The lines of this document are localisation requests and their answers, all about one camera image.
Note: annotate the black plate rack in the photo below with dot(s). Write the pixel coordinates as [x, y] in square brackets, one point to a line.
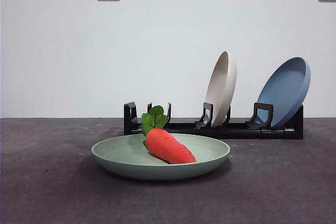
[236, 132]

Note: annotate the blue plate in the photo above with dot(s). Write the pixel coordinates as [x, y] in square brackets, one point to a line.
[283, 90]

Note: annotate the orange toy carrot green leaves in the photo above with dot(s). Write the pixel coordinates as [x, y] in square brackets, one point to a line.
[168, 148]

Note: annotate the light green plate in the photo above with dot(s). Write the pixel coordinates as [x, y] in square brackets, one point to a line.
[126, 163]

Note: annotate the beige plate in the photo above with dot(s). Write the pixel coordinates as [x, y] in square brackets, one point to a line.
[223, 90]

